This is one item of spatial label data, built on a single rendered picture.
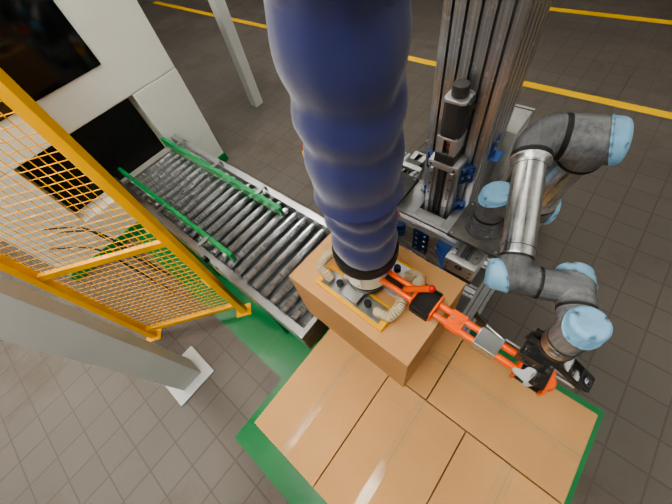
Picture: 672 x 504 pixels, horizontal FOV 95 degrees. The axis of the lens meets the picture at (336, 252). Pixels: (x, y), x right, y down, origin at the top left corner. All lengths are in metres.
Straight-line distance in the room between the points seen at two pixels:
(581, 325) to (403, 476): 1.11
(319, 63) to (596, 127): 0.69
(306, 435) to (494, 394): 0.90
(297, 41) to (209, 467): 2.34
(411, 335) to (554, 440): 0.85
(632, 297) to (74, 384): 4.07
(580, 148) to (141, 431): 2.77
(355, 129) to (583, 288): 0.58
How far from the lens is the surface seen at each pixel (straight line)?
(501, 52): 1.23
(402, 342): 1.17
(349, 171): 0.65
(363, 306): 1.19
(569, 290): 0.83
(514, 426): 1.74
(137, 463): 2.75
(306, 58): 0.54
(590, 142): 0.98
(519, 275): 0.80
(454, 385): 1.70
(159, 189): 3.09
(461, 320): 1.07
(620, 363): 2.65
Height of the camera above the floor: 2.20
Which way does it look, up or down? 56 degrees down
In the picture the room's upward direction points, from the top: 16 degrees counter-clockwise
